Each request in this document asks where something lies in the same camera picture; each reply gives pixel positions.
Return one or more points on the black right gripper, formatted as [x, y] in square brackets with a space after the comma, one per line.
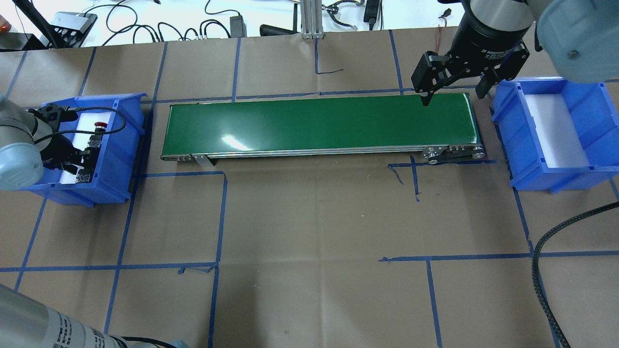
[485, 40]

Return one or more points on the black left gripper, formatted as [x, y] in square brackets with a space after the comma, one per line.
[59, 146]

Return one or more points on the red push button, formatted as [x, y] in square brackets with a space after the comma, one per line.
[95, 140]

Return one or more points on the yellow push button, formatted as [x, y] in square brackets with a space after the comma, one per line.
[84, 175]

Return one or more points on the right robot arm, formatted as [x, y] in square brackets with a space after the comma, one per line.
[580, 37]

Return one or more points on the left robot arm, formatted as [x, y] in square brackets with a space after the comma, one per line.
[31, 143]

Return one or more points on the blue source bin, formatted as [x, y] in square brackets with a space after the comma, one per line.
[111, 179]

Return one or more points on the green conveyor belt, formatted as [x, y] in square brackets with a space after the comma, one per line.
[444, 130]

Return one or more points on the blue destination bin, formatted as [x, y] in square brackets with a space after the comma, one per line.
[595, 119]

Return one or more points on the white foam pad destination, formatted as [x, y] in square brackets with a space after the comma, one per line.
[556, 132]

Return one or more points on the aluminium frame post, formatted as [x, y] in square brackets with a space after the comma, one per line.
[311, 19]

